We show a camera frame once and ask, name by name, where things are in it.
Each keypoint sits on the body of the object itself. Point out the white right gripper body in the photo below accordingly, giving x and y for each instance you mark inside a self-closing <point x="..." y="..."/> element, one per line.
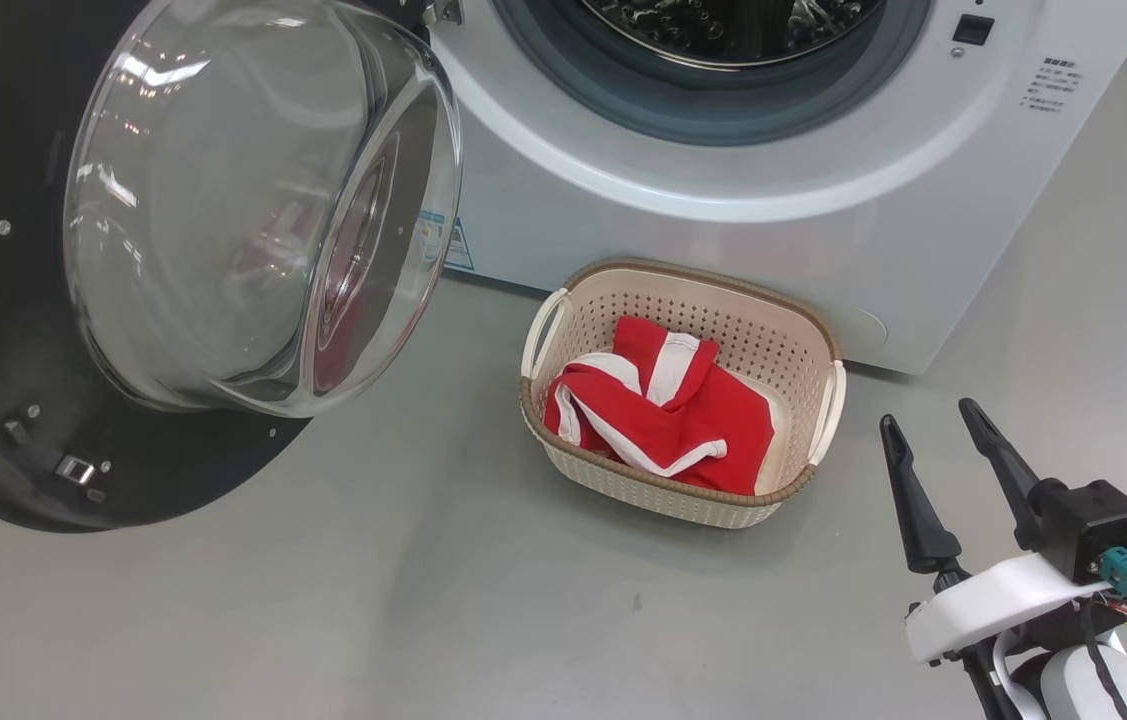
<point x="993" y="605"/>

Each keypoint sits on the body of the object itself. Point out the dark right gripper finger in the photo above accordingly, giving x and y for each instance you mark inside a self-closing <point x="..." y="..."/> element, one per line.
<point x="1008" y="465"/>
<point x="923" y="520"/>

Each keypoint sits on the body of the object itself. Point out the black round glass washer door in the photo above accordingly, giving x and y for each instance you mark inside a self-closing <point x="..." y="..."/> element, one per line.
<point x="23" y="350"/>

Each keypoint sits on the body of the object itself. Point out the plain red garment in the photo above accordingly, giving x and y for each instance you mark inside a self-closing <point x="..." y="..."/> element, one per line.
<point x="733" y="430"/>

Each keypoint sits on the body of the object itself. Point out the red garment with white trim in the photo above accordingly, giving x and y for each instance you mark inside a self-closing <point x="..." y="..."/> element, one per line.
<point x="603" y="400"/>

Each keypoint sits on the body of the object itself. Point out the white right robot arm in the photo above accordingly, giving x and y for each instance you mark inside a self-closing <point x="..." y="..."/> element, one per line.
<point x="1073" y="680"/>

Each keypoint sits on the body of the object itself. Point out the cream perforated laundry basket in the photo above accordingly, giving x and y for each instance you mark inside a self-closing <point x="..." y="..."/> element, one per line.
<point x="773" y="320"/>

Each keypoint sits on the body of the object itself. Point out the white front-load washing machine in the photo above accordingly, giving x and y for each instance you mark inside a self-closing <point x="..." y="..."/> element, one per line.
<point x="823" y="250"/>

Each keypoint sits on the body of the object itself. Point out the black door latch socket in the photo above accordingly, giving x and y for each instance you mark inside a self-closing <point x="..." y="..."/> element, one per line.
<point x="973" y="29"/>

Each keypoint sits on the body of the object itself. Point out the perforated steel washer drum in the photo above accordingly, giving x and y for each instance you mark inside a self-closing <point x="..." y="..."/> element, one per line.
<point x="723" y="30"/>

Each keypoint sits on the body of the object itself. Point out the small printed text sticker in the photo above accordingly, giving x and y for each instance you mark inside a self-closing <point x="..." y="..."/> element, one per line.
<point x="1051" y="85"/>

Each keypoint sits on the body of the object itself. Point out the blue energy label sticker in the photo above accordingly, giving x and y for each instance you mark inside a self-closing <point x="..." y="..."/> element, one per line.
<point x="461" y="245"/>

